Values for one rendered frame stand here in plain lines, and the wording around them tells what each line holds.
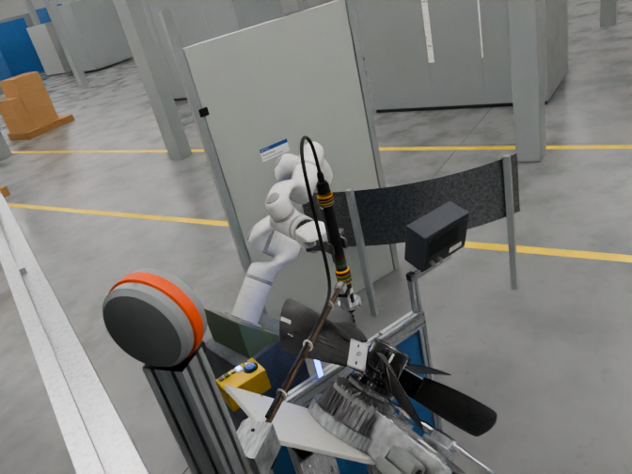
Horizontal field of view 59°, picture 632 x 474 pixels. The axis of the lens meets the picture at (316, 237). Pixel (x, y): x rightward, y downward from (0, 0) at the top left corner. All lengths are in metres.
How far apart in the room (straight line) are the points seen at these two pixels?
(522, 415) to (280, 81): 2.30
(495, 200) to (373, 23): 4.74
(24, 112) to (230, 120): 10.69
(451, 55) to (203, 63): 4.89
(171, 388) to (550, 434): 2.41
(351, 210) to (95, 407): 3.09
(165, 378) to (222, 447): 0.18
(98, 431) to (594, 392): 3.02
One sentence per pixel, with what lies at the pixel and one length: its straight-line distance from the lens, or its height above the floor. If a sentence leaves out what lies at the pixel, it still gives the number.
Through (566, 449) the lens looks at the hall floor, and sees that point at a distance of 3.07.
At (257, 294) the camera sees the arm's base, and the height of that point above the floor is 1.12.
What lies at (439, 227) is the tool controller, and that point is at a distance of 2.31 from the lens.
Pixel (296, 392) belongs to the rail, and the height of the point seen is 0.86.
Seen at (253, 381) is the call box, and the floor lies 1.05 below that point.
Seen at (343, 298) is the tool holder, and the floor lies 1.42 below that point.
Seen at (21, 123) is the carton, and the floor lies 0.35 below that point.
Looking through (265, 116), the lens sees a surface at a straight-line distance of 3.43.
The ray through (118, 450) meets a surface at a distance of 0.45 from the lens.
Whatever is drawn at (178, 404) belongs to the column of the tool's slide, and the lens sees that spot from 0.98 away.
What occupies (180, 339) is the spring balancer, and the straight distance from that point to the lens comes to 0.86.
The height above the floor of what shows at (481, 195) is 0.76.
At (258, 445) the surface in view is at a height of 1.50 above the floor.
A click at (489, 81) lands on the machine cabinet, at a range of 7.63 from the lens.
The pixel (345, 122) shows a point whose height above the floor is 1.26.
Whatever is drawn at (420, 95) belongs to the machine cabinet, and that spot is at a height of 0.22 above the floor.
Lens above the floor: 2.33
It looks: 27 degrees down
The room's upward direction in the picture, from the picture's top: 14 degrees counter-clockwise
